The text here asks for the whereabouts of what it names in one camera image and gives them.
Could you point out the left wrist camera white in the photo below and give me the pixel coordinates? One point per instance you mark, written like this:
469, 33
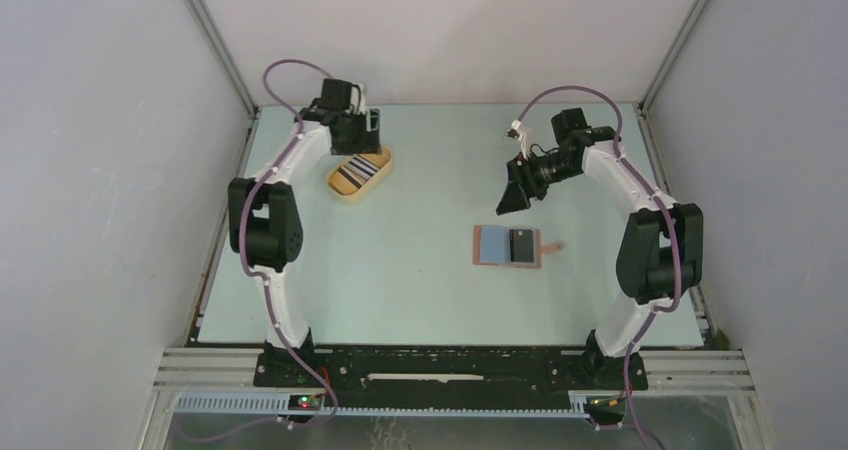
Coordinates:
358, 102

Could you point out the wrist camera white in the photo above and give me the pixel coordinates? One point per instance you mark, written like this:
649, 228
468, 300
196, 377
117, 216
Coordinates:
522, 134
358, 102

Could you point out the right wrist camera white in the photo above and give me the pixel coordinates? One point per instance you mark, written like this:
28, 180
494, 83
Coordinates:
522, 134

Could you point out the controller board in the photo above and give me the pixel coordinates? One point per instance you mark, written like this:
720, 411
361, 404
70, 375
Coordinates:
306, 402
606, 405

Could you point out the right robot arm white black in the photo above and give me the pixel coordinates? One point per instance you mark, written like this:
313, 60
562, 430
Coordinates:
661, 251

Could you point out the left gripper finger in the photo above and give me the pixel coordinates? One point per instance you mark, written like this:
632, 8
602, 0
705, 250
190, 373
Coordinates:
345, 142
372, 135

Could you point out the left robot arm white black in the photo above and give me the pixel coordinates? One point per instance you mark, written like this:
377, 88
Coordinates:
265, 227

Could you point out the striped cards in tray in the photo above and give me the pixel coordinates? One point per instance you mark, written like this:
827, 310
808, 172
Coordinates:
358, 170

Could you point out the oval wooden tray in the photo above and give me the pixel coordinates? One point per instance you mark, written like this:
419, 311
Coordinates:
344, 191

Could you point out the left controller board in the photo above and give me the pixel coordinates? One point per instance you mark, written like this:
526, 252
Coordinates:
306, 402

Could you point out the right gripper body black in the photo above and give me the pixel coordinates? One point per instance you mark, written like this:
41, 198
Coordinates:
544, 171

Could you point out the right controller board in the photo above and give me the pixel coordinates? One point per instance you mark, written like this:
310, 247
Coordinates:
606, 405

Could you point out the white cable duct strip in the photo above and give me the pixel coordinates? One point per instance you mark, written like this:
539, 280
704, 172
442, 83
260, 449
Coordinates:
271, 404

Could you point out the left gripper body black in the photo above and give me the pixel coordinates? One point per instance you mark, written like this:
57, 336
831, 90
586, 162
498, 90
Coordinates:
354, 121

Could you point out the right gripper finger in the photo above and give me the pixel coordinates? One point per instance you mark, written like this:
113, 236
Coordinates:
516, 177
516, 196

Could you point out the brown leather card holder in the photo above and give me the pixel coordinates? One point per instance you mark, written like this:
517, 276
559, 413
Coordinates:
490, 247

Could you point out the black card in holder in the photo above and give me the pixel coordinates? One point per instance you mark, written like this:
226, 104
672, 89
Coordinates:
522, 246

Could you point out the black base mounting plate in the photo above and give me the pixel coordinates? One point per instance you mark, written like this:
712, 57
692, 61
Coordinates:
473, 378

